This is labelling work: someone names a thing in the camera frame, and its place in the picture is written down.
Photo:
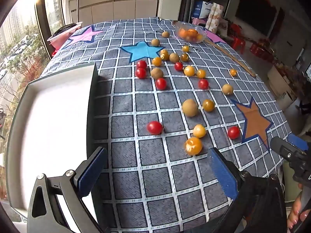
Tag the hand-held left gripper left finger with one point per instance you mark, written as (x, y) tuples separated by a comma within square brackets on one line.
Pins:
[(93, 172)]

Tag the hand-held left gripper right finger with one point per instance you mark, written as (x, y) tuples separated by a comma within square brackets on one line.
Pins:
[(222, 174)]

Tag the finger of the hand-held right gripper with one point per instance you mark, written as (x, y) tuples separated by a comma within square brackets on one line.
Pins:
[(284, 148), (298, 142)]

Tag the white rectangular tray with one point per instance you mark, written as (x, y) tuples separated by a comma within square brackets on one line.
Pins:
[(53, 126)]

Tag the dark yellow cherry tomato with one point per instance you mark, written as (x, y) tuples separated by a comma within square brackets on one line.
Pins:
[(165, 57), (184, 57), (208, 105)]

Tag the person's right hand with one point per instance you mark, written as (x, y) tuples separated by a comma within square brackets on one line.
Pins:
[(294, 213)]

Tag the red cherry tomato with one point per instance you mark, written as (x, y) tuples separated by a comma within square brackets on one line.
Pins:
[(154, 127), (233, 132), (160, 83), (178, 66), (203, 84), (141, 64), (140, 73)]

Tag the cardboard boxes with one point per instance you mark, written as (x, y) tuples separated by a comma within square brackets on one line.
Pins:
[(281, 87)]

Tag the checked tablecloth with stars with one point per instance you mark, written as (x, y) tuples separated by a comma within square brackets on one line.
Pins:
[(158, 157)]

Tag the brown longan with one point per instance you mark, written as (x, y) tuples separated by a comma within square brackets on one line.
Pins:
[(174, 57), (155, 42), (165, 34), (157, 73), (227, 89), (190, 107)]

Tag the red boxes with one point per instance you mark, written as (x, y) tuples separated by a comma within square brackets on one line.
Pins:
[(262, 51)]

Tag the long wooden strip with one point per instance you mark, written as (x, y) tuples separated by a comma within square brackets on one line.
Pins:
[(230, 57)]

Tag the red plastic stool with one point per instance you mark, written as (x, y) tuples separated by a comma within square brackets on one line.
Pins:
[(237, 41)]

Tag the pink plastic basin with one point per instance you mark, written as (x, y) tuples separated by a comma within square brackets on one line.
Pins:
[(59, 41)]

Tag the orange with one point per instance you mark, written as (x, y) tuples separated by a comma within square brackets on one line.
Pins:
[(193, 31), (199, 37), (182, 32)]

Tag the reddish round fruit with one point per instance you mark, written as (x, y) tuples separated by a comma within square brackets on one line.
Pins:
[(191, 39)]

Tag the dark cloth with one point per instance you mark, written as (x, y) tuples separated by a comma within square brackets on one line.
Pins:
[(63, 30)]

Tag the patterned gift box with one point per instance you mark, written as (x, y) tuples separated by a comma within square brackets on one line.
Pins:
[(215, 17)]

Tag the pink plastic stool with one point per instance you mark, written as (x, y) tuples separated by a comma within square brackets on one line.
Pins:
[(198, 21)]

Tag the clear glass bowl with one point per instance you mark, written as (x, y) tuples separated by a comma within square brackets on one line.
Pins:
[(181, 26)]

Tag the blue and white bag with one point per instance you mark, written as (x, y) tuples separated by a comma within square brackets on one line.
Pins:
[(198, 9), (209, 8)]

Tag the white cabinet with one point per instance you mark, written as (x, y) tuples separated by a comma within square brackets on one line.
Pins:
[(114, 7)]

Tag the dark wall board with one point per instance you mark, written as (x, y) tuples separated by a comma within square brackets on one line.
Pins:
[(255, 17)]

